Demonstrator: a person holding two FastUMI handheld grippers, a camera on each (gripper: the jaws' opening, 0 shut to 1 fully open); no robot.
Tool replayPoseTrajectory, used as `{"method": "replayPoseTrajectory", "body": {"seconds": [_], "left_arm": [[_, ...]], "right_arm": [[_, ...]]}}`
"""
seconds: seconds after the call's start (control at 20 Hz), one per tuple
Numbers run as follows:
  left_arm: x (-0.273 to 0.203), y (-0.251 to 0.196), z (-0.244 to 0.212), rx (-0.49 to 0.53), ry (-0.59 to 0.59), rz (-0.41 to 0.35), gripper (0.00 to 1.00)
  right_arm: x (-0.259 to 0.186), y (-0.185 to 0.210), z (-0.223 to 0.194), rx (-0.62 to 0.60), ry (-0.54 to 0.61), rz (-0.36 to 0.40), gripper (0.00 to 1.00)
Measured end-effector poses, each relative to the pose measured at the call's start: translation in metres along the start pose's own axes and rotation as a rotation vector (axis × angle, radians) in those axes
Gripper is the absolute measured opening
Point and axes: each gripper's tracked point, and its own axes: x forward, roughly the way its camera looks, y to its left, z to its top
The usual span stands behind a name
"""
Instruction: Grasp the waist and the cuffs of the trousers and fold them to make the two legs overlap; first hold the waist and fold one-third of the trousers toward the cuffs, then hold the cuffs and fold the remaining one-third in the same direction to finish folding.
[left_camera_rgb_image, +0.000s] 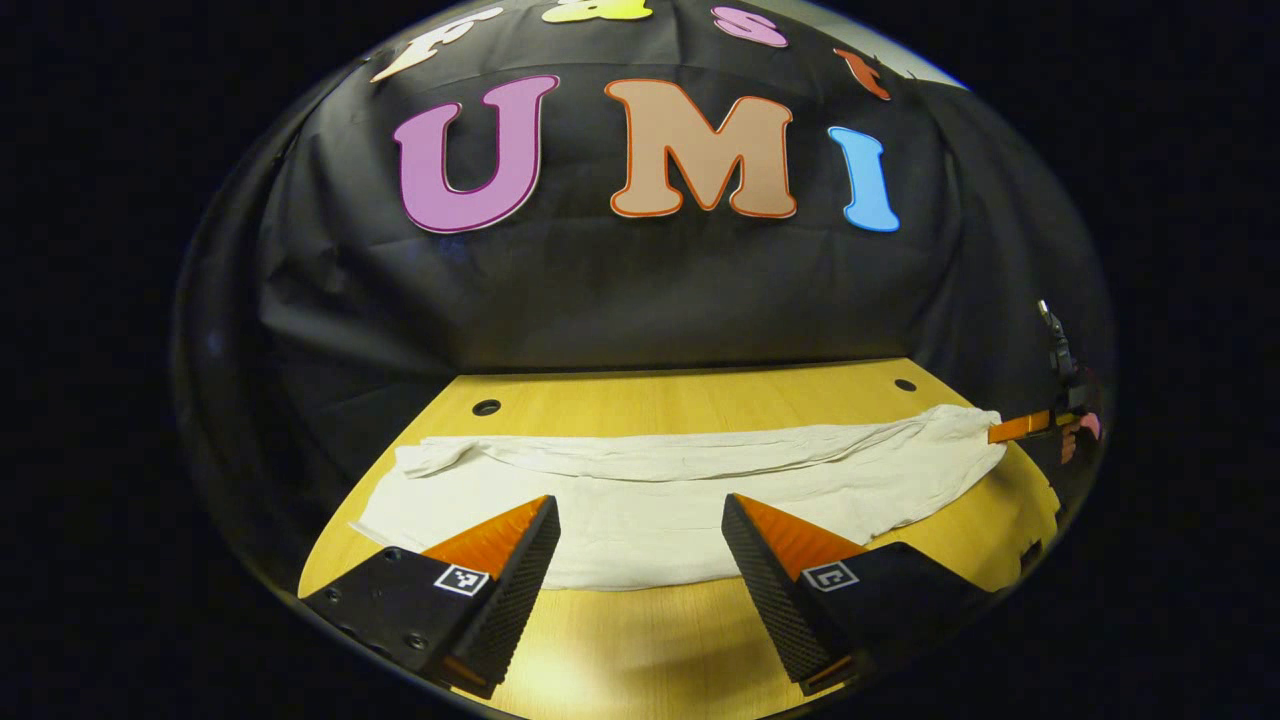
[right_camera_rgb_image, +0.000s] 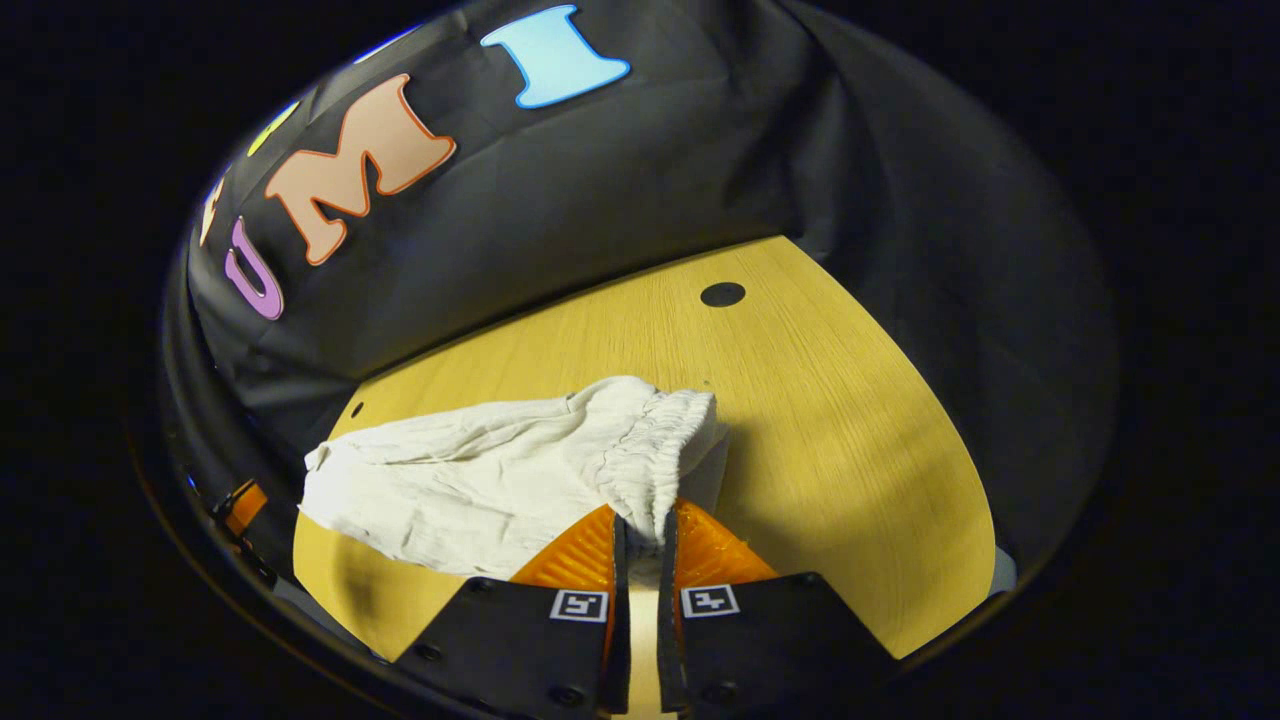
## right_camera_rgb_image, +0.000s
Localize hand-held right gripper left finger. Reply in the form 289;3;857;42
393;503;633;719

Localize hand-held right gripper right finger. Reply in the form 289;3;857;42
656;498;898;717

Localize white jeans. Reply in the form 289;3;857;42
298;375;731;586

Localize black backdrop cloth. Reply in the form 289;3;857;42
160;0;1119;561

